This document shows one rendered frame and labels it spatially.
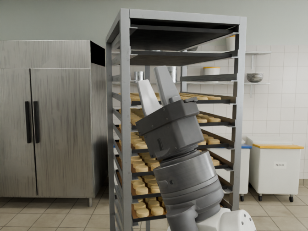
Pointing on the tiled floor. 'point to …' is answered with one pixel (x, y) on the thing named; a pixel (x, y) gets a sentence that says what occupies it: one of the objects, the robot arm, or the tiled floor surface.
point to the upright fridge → (52, 119)
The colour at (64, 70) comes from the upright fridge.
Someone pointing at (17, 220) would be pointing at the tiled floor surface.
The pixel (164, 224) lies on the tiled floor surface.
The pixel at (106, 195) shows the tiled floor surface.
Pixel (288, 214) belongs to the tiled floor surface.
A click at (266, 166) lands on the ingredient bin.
